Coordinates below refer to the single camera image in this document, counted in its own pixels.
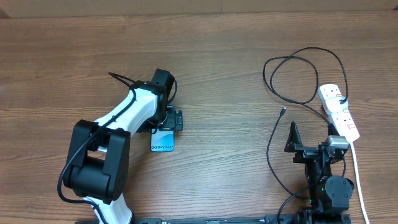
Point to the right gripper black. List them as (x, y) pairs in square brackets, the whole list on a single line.
[(303, 152)]

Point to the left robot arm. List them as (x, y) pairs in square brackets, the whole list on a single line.
[(97, 163)]

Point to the white power strip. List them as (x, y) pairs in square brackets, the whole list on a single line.
[(343, 121)]

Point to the Samsung Galaxy smartphone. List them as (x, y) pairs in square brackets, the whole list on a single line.
[(162, 141)]

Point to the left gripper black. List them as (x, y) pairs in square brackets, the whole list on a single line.
[(174, 121)]

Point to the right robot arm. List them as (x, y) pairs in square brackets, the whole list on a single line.
[(328, 194)]

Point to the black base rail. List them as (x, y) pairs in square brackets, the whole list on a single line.
[(268, 219)]

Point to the white USB charger plug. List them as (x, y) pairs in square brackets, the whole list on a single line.
[(336, 104)]

